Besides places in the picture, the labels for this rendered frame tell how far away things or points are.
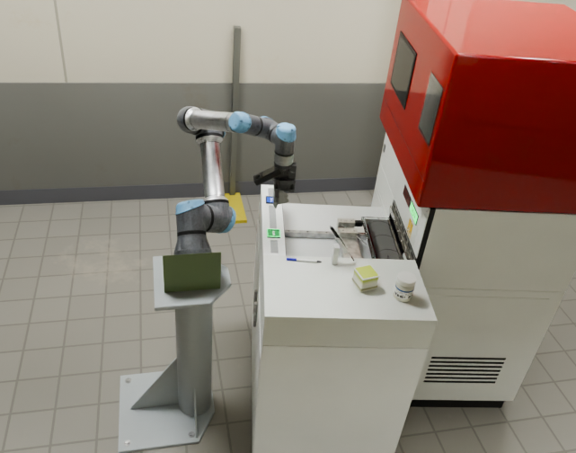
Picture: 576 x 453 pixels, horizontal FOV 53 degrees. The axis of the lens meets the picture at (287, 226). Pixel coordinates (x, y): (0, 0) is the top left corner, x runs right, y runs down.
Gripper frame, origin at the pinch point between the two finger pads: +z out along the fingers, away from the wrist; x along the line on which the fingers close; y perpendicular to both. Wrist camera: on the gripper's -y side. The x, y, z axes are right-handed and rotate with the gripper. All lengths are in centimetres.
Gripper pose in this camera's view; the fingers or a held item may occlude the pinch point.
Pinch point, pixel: (274, 205)
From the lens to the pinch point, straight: 235.6
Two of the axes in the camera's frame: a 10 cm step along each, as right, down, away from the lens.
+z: -0.8, 8.1, 5.7
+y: 10.0, 0.4, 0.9
